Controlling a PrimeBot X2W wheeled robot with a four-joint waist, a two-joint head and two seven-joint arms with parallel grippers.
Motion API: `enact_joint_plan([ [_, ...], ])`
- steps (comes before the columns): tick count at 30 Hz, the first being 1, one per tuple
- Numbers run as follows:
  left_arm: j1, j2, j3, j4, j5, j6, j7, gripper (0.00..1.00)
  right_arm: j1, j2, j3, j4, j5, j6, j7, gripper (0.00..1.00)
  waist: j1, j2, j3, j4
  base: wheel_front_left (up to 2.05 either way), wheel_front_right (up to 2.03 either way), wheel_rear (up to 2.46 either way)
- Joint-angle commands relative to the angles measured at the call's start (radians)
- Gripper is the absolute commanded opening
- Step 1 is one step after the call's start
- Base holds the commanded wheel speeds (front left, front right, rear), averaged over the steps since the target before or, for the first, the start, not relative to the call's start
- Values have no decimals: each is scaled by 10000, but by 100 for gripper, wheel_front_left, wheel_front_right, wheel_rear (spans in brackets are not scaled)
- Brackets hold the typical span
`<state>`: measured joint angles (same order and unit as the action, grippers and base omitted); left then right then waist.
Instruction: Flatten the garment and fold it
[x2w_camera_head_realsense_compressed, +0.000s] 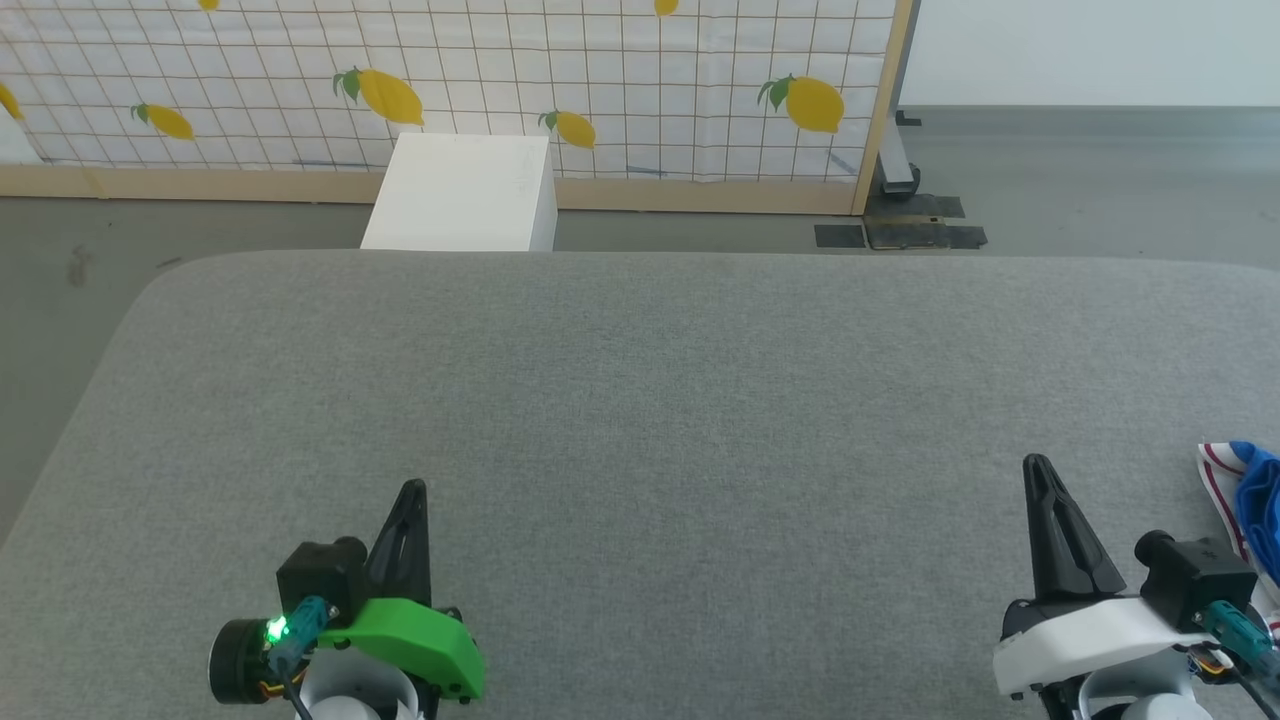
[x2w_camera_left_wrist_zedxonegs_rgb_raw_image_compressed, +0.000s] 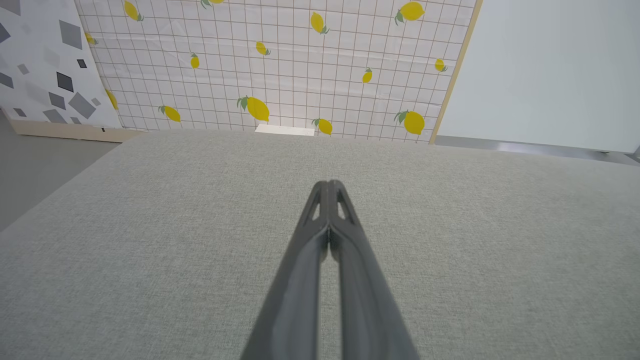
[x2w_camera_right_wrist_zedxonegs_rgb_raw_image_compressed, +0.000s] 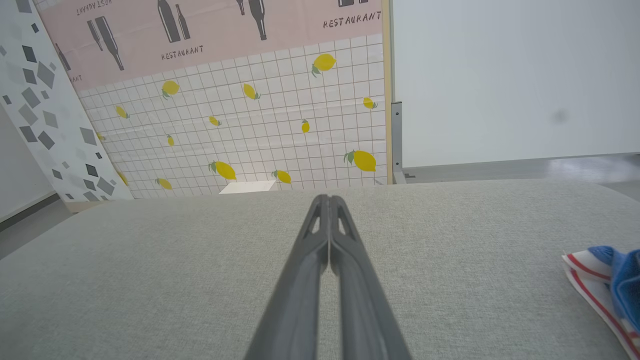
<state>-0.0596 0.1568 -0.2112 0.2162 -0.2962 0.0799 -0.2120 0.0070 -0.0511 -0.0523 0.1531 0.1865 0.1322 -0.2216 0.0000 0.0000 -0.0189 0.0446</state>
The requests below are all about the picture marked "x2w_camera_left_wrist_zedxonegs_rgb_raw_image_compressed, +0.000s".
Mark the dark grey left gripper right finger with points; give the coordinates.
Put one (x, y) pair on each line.
(365, 300)

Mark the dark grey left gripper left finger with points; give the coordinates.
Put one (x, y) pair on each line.
(295, 300)

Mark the grey fabric sofa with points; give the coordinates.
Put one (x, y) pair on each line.
(150, 250)

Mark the lemon print checked cloth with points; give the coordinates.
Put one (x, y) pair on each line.
(290, 65)

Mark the beige base board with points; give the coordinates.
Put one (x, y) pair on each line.
(70, 132)

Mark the plain white panel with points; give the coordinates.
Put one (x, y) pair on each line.
(550, 70)

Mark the grey geometric pattern panel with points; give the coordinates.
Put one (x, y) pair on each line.
(45, 65)

